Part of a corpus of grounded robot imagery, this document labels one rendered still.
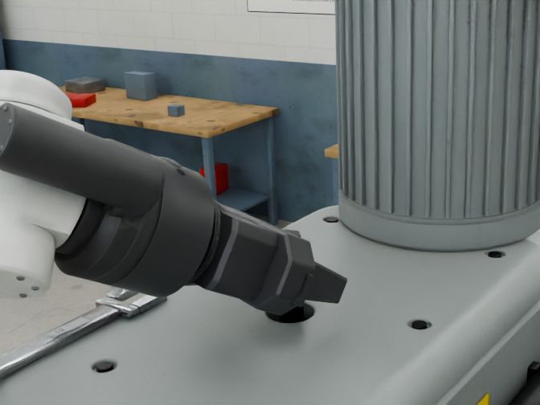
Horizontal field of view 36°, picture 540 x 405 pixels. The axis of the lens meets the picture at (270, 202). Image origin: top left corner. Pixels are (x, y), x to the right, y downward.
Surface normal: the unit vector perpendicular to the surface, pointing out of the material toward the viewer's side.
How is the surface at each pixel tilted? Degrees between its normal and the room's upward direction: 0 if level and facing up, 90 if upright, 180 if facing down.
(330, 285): 90
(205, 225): 72
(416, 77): 90
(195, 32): 90
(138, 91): 90
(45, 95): 65
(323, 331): 0
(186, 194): 56
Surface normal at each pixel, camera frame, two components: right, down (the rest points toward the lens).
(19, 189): 0.57, -0.30
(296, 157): -0.61, 0.29
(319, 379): -0.05, -0.94
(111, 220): -0.09, -0.04
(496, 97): 0.27, 0.30
